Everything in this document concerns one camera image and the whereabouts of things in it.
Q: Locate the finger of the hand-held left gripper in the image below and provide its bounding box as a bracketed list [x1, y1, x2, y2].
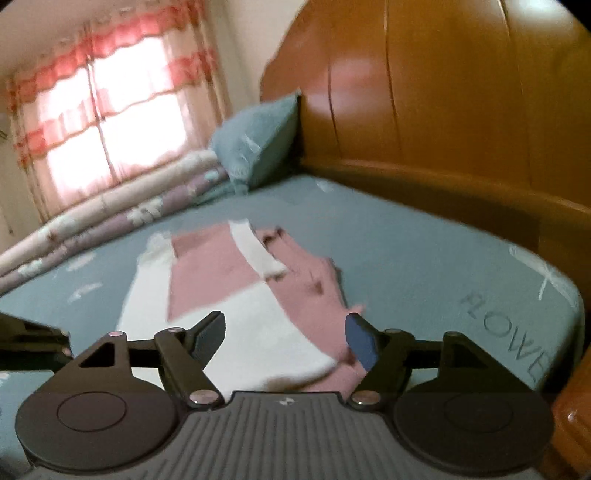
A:
[0, 312, 75, 371]

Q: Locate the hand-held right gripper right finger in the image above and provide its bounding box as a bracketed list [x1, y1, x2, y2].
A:
[345, 312, 502, 411]

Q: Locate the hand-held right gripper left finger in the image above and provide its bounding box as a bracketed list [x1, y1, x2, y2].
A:
[78, 310, 228, 410]

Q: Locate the pink and white sweater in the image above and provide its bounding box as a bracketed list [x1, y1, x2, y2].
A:
[117, 220, 369, 394]

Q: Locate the folded floral quilt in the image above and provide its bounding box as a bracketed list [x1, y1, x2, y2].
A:
[0, 148, 232, 295]

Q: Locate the blue printed pillow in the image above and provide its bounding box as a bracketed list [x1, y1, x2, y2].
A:
[210, 92, 302, 193]

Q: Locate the pink striped curtain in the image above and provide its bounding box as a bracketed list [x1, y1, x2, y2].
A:
[6, 0, 232, 223]

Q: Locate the wooden headboard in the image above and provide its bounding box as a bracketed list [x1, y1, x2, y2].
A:
[260, 0, 591, 480]

